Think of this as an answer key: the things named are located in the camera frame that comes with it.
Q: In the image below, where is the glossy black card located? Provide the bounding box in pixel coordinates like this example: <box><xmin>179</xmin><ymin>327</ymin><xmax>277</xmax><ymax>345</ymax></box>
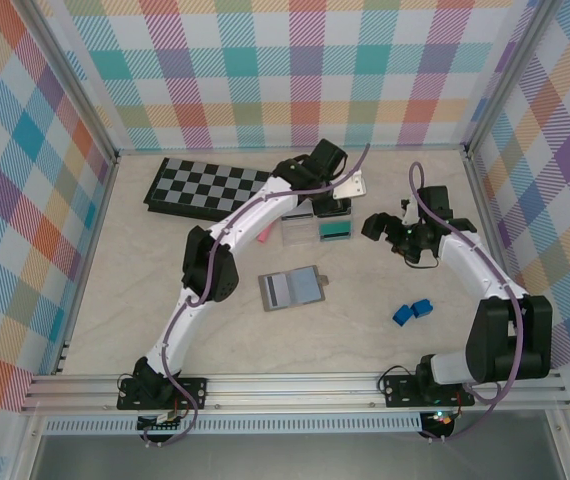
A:
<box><xmin>314</xmin><ymin>198</ymin><xmax>352</xmax><ymax>219</ymax></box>

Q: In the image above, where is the teal card with black stripe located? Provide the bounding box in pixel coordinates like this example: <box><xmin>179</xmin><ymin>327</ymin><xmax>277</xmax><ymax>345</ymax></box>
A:
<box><xmin>317</xmin><ymin>218</ymin><xmax>355</xmax><ymax>243</ymax></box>

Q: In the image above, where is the beige card holder with sleeves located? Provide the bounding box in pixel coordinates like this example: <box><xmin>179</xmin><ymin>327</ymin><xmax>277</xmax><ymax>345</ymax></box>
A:
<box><xmin>257</xmin><ymin>264</ymin><xmax>330</xmax><ymax>314</ymax></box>

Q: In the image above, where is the blue plastic block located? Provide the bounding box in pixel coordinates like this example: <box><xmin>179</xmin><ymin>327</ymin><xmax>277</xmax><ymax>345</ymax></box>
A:
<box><xmin>392</xmin><ymin>303</ymin><xmax>415</xmax><ymax>327</ymax></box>
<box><xmin>411</xmin><ymin>298</ymin><xmax>436</xmax><ymax>320</ymax></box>

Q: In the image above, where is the clear plastic organizer box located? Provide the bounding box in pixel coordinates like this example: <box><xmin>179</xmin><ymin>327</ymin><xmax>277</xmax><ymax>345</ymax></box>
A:
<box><xmin>279</xmin><ymin>197</ymin><xmax>357</xmax><ymax>249</ymax></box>

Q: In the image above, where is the black and grey chessboard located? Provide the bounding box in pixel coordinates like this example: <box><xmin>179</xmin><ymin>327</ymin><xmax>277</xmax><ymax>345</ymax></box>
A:
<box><xmin>143</xmin><ymin>157</ymin><xmax>274</xmax><ymax>224</ymax></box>

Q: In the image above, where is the small circuit board with lights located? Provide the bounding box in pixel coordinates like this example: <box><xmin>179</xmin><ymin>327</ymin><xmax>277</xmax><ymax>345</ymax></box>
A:
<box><xmin>423</xmin><ymin>408</ymin><xmax>459</xmax><ymax>430</ymax></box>

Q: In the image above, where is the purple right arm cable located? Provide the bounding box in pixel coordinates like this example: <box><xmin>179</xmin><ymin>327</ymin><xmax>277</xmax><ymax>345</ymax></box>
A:
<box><xmin>408</xmin><ymin>160</ymin><xmax>524</xmax><ymax>444</ymax></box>

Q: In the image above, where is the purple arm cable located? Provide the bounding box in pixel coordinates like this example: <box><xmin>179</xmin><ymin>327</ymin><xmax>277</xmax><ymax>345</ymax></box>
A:
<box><xmin>408</xmin><ymin>160</ymin><xmax>524</xmax><ymax>444</ymax></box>
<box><xmin>140</xmin><ymin>142</ymin><xmax>372</xmax><ymax>449</ymax></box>

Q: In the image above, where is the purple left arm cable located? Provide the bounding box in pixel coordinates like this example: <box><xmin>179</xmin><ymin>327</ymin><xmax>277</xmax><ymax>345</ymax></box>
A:
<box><xmin>140</xmin><ymin>142</ymin><xmax>372</xmax><ymax>449</ymax></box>

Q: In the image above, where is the aluminium frame post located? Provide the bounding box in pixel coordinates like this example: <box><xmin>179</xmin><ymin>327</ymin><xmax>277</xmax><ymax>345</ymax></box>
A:
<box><xmin>463</xmin><ymin>0</ymin><xmax>565</xmax><ymax>157</ymax></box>
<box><xmin>20</xmin><ymin>0</ymin><xmax>120</xmax><ymax>169</ymax></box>

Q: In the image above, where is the aluminium mounting rail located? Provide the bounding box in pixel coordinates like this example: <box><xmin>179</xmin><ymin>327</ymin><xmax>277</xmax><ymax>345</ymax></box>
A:
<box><xmin>18</xmin><ymin>372</ymin><xmax>570</xmax><ymax>414</ymax></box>

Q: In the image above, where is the white slotted cable duct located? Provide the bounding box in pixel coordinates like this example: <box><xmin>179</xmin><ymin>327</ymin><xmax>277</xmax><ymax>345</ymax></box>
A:
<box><xmin>39</xmin><ymin>417</ymin><xmax>425</xmax><ymax>436</ymax></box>

